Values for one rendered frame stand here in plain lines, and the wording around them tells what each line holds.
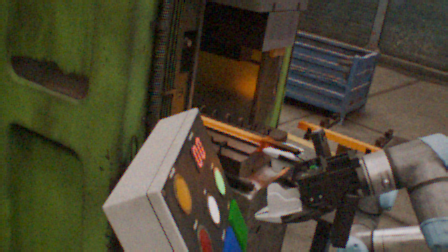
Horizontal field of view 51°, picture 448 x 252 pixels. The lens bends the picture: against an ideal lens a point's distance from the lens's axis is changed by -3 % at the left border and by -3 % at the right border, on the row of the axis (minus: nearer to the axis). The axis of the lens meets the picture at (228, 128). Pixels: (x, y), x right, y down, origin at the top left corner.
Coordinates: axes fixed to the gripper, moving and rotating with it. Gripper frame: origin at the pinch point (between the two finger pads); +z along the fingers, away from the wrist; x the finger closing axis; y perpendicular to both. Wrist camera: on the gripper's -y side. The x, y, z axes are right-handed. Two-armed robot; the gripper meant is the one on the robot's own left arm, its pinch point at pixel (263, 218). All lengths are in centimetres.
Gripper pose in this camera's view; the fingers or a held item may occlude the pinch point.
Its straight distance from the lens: 90.7
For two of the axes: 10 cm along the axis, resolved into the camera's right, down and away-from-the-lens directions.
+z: -9.3, 3.1, 1.9
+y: -3.5, -8.9, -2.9
